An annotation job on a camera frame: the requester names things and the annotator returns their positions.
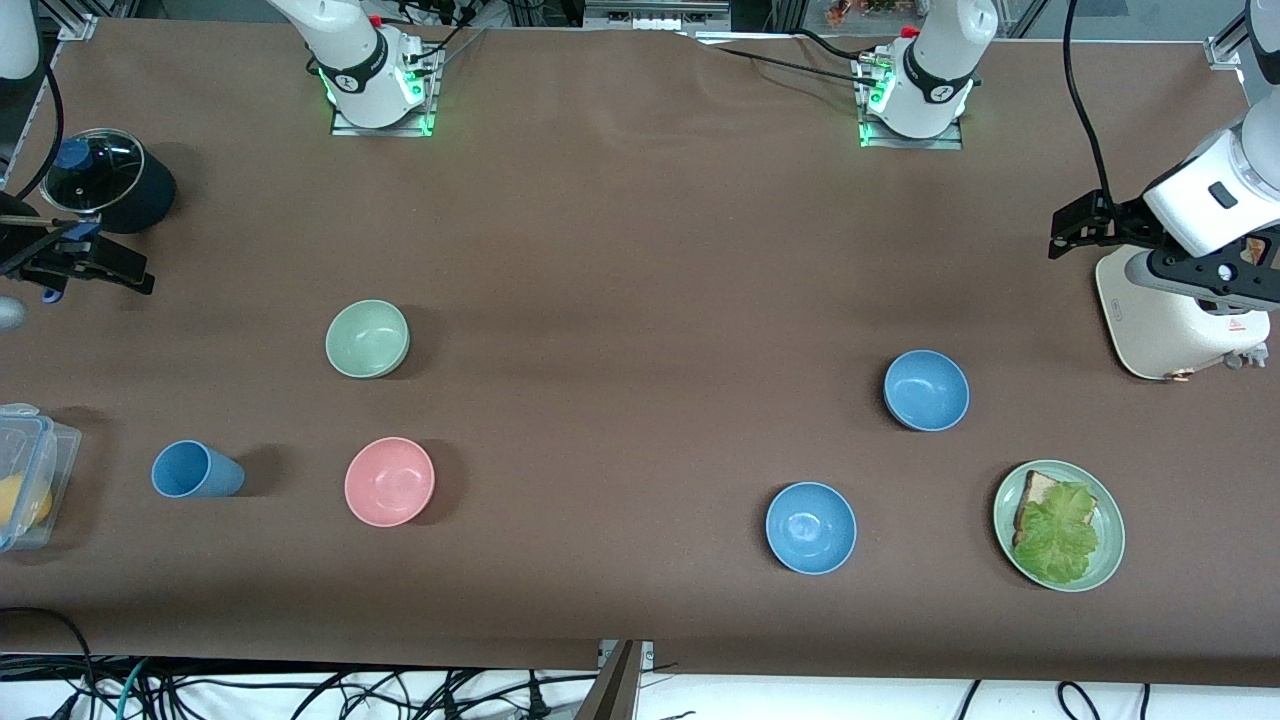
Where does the blue bowl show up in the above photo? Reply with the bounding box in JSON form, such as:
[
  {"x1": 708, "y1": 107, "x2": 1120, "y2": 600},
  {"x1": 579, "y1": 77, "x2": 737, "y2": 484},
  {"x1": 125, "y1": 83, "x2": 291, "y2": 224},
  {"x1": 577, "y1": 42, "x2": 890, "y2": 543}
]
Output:
[
  {"x1": 883, "y1": 349, "x2": 970, "y2": 433},
  {"x1": 765, "y1": 481, "x2": 858, "y2": 576}
]

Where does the green bowl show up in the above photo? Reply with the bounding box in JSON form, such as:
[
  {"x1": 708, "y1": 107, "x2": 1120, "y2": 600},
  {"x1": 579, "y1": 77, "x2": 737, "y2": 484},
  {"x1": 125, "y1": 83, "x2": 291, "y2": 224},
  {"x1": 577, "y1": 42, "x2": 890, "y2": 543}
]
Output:
[{"x1": 325, "y1": 299, "x2": 411, "y2": 380}]

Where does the pink bowl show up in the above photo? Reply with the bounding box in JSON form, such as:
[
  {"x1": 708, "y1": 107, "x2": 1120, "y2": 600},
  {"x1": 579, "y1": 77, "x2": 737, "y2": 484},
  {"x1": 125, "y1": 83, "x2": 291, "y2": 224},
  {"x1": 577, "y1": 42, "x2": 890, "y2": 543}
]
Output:
[{"x1": 344, "y1": 436, "x2": 436, "y2": 528}]

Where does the cream toaster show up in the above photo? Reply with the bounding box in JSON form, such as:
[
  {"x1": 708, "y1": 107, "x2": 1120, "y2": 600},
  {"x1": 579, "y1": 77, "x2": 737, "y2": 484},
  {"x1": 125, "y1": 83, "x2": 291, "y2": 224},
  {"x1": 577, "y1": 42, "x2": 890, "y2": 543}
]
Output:
[{"x1": 1095, "y1": 245, "x2": 1273, "y2": 382}]

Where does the clear plastic container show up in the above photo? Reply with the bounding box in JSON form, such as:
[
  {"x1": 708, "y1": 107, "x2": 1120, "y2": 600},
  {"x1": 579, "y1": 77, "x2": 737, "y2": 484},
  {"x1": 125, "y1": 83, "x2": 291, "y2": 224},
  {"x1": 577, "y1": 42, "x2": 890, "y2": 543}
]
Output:
[{"x1": 0, "y1": 403, "x2": 83, "y2": 553}]

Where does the blue cup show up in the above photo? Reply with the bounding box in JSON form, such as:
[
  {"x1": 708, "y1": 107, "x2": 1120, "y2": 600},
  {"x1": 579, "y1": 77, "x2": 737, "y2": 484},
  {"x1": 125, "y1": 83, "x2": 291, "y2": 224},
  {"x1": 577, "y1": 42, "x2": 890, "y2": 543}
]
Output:
[{"x1": 151, "y1": 440, "x2": 246, "y2": 499}]

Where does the yellow lemon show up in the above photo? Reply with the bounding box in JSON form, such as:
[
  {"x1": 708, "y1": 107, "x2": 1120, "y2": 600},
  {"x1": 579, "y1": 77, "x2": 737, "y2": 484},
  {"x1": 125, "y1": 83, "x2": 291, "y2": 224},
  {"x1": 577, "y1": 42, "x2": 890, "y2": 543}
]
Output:
[{"x1": 0, "y1": 475, "x2": 53, "y2": 531}]

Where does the bread slice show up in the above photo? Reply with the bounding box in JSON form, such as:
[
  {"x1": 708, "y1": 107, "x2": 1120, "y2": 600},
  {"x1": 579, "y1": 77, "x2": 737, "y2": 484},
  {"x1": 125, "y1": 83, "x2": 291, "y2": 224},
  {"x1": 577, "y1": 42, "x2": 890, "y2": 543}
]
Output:
[{"x1": 1013, "y1": 470, "x2": 1096, "y2": 546}]

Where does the green plate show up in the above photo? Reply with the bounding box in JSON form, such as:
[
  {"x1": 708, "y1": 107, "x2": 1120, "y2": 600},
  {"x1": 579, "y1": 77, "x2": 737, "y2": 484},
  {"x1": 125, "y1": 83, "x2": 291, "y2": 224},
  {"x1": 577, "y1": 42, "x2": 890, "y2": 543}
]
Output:
[{"x1": 993, "y1": 459, "x2": 1127, "y2": 593}]

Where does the green lettuce leaf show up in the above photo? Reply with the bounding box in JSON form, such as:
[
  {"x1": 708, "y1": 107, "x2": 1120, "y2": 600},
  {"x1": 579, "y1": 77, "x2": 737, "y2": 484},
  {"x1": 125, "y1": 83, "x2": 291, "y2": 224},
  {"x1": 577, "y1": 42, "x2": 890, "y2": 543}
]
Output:
[{"x1": 1012, "y1": 481, "x2": 1101, "y2": 586}]

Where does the brown table cover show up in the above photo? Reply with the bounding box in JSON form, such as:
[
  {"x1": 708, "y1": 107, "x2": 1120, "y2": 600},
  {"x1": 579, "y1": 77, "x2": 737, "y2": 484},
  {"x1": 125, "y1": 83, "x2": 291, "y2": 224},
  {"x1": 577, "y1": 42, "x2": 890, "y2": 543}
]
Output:
[{"x1": 0, "y1": 18, "x2": 1280, "y2": 691}]

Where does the brown beam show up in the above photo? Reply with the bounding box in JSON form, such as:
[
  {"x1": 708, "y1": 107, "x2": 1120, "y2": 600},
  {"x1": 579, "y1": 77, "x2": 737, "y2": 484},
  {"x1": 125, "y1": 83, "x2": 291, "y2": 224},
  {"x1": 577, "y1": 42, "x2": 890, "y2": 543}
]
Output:
[{"x1": 575, "y1": 642, "x2": 643, "y2": 720}]

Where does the black pot with blue handle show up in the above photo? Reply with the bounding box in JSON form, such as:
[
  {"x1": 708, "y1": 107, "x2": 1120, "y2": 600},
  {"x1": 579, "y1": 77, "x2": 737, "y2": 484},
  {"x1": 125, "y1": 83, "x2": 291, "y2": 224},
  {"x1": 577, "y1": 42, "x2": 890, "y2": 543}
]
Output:
[{"x1": 40, "y1": 140, "x2": 178, "y2": 304}]

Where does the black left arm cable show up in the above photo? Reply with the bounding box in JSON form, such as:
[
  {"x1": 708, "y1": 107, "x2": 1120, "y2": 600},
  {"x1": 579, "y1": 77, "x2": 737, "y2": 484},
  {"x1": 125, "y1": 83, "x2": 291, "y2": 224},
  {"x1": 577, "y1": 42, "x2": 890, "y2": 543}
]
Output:
[{"x1": 1060, "y1": 0, "x2": 1117, "y2": 203}]

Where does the short black table cable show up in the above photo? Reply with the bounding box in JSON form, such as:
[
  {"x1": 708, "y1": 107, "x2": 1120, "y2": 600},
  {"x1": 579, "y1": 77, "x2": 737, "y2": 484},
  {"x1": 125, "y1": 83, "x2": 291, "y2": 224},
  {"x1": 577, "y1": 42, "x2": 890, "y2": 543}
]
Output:
[{"x1": 795, "y1": 28, "x2": 873, "y2": 63}]

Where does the long black table cable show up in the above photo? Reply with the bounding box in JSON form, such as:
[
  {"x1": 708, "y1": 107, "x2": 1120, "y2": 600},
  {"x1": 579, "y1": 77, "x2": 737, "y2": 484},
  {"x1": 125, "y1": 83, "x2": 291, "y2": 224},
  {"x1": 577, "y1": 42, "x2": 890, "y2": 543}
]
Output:
[{"x1": 712, "y1": 45, "x2": 886, "y2": 89}]

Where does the thick black floor cable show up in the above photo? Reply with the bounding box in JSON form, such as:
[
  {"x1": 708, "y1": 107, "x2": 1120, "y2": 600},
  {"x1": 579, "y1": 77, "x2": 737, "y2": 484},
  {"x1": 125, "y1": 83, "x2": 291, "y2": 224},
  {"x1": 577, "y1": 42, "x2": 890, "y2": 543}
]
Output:
[{"x1": 0, "y1": 607, "x2": 98, "y2": 720}]

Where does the teal floor cable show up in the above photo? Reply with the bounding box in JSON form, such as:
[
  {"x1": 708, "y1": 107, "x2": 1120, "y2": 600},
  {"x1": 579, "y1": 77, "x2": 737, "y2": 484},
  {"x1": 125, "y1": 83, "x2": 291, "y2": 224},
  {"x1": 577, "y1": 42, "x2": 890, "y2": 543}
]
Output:
[{"x1": 117, "y1": 657, "x2": 153, "y2": 720}]

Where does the aluminium frame bar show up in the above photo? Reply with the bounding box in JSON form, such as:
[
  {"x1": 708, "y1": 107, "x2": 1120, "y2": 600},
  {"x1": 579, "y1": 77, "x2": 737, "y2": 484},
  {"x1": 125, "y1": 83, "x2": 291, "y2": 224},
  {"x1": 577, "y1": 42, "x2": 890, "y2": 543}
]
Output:
[{"x1": 585, "y1": 0, "x2": 731, "y2": 33}]

